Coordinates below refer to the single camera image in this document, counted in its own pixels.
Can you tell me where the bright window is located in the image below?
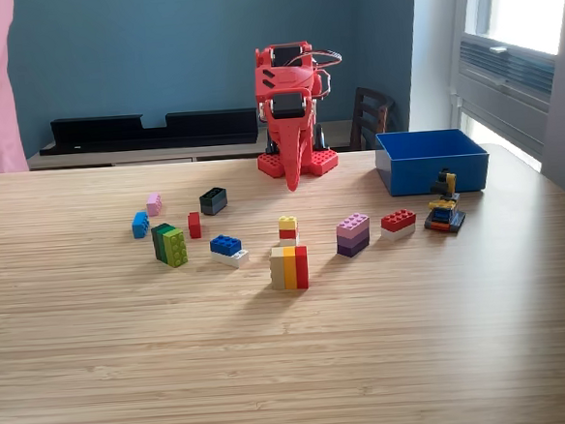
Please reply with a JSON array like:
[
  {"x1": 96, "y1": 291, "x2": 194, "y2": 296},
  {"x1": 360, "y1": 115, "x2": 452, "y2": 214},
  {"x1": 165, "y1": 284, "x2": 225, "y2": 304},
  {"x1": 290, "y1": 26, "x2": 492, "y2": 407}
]
[{"x1": 461, "y1": 0, "x2": 565, "y2": 62}]

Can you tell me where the blue plastic bin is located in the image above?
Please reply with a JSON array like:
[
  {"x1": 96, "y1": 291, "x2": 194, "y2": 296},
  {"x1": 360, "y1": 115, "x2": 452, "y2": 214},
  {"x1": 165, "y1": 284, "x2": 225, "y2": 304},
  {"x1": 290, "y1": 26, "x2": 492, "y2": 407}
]
[{"x1": 372, "y1": 125, "x2": 493, "y2": 199}]

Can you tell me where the red and white brick stack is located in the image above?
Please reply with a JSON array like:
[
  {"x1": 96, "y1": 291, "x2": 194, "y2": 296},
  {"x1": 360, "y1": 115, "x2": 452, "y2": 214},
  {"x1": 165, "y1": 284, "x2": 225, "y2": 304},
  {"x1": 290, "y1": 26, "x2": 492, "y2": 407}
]
[{"x1": 378, "y1": 207, "x2": 419, "y2": 243}]

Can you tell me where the grey window air unit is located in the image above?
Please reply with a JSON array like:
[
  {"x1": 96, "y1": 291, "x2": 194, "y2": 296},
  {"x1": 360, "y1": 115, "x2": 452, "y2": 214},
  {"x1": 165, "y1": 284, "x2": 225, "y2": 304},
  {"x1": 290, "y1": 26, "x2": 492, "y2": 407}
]
[{"x1": 452, "y1": 27, "x2": 564, "y2": 162}]

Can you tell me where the pink and purple brick stack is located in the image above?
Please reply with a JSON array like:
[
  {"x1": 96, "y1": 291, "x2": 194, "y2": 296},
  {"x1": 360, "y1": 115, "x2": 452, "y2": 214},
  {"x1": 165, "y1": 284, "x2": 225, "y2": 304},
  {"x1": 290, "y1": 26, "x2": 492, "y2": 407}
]
[{"x1": 333, "y1": 212, "x2": 372, "y2": 259}]

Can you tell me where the small pink brick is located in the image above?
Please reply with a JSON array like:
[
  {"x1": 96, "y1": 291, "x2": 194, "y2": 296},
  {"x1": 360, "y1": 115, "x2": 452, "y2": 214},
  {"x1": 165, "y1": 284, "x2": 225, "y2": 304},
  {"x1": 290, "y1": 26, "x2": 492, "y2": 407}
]
[{"x1": 144, "y1": 192, "x2": 164, "y2": 218}]

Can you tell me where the black and grey brick stack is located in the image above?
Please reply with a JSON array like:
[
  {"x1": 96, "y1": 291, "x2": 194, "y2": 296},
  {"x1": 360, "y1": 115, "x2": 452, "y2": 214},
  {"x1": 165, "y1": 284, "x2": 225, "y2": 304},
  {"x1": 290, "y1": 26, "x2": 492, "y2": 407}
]
[{"x1": 197, "y1": 186, "x2": 229, "y2": 217}]

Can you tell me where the black table clamp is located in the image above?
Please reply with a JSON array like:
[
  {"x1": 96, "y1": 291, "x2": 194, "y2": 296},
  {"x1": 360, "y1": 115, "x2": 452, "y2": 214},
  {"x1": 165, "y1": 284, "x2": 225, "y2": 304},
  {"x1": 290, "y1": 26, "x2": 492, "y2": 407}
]
[
  {"x1": 263, "y1": 128, "x2": 281, "y2": 156},
  {"x1": 312, "y1": 120, "x2": 332, "y2": 152}
]

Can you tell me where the green brick stack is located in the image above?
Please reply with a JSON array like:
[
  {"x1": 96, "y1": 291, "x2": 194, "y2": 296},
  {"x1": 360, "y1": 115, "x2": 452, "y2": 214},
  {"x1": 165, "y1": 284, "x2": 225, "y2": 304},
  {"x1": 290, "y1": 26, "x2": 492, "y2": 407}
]
[{"x1": 150, "y1": 221, "x2": 191, "y2": 270}]

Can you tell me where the black wall shelf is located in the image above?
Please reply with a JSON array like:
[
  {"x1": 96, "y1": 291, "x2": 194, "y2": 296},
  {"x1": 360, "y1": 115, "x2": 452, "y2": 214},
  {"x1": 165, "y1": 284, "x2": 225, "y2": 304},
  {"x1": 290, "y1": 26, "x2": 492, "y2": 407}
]
[{"x1": 37, "y1": 105, "x2": 261, "y2": 159}]

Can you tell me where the blue and white brick stack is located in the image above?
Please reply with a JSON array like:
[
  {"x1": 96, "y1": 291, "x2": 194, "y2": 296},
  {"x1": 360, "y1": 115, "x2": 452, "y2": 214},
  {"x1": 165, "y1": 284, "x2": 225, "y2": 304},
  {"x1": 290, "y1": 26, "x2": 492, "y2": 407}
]
[{"x1": 209, "y1": 232, "x2": 252, "y2": 271}]

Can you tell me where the dark wooden chair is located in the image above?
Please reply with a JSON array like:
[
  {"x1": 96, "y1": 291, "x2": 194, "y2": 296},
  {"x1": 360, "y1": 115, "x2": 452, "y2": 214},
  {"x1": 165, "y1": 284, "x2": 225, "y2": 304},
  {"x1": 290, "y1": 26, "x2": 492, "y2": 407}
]
[{"x1": 344, "y1": 84, "x2": 400, "y2": 152}]

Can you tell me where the low wooden sideboard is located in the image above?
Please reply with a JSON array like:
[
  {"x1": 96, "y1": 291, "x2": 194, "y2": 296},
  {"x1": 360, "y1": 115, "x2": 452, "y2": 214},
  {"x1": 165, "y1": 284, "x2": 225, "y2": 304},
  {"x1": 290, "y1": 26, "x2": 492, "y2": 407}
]
[{"x1": 23, "y1": 119, "x2": 357, "y2": 173}]

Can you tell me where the light blue brick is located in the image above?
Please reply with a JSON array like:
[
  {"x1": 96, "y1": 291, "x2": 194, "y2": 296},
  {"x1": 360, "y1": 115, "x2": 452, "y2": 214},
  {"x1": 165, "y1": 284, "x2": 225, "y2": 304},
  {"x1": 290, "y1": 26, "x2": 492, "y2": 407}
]
[{"x1": 131, "y1": 211, "x2": 152, "y2": 240}]

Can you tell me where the yellow red white brick stack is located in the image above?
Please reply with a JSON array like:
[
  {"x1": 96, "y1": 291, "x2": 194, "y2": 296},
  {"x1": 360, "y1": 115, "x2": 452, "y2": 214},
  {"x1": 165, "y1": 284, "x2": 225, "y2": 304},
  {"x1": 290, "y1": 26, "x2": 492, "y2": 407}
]
[{"x1": 277, "y1": 214, "x2": 302, "y2": 249}]

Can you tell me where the tan orange red brick stack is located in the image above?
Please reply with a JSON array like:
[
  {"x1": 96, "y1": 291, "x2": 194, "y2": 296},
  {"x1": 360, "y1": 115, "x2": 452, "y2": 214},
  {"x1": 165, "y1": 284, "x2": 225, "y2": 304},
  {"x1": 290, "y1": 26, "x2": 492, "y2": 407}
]
[{"x1": 268, "y1": 244, "x2": 312, "y2": 292}]

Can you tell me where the small yellow toy digger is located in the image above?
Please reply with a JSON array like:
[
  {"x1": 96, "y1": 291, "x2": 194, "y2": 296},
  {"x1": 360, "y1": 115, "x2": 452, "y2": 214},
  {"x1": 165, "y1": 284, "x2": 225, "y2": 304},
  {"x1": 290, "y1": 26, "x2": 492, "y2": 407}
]
[{"x1": 419, "y1": 167, "x2": 469, "y2": 237}]

